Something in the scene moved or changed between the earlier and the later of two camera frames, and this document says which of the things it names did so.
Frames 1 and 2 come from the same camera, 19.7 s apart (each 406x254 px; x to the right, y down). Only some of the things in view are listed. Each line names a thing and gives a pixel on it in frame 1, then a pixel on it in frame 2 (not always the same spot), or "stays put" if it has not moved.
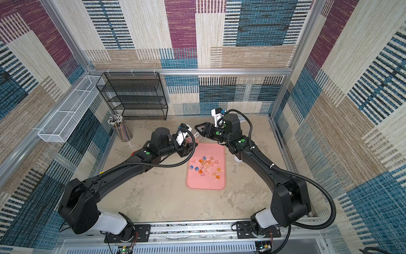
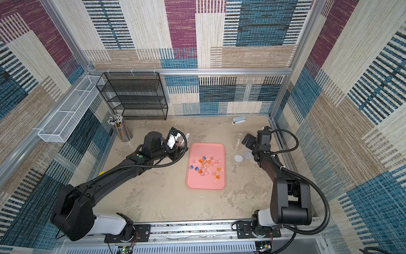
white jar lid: [237, 160] stays put
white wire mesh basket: [59, 128] stays put
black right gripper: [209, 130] → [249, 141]
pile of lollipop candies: [205, 165] stays put
